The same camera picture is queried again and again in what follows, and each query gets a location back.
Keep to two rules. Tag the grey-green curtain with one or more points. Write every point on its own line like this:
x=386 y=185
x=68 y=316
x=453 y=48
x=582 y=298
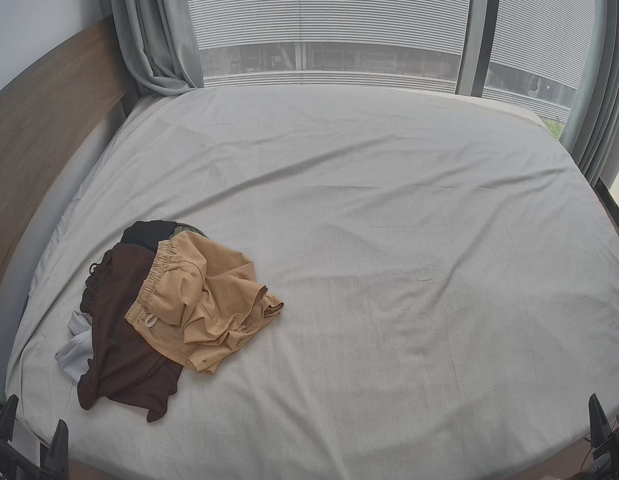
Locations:
x=149 y=28
x=602 y=93

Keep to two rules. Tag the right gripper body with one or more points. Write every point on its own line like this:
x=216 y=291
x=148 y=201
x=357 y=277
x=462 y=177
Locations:
x=612 y=460

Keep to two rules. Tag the green garment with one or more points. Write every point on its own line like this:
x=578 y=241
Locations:
x=187 y=229

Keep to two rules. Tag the black garment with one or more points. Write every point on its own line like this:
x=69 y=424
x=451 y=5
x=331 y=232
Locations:
x=144 y=235

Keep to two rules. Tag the brown garment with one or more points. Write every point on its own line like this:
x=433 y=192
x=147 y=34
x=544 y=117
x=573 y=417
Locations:
x=122 y=338

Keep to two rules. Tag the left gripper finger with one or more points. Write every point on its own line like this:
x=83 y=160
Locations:
x=59 y=450
x=9 y=420

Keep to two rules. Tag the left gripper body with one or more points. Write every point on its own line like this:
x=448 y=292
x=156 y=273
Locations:
x=9 y=460

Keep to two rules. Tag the window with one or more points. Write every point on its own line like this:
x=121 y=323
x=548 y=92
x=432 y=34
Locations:
x=339 y=23

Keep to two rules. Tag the bed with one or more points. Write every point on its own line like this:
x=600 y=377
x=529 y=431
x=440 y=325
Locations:
x=369 y=228

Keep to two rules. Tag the white garment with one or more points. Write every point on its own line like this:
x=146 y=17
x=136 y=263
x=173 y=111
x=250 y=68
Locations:
x=77 y=350

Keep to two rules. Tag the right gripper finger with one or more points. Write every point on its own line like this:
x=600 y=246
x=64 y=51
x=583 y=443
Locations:
x=598 y=425

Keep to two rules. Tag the tan shorts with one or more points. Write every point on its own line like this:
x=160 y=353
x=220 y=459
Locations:
x=214 y=298

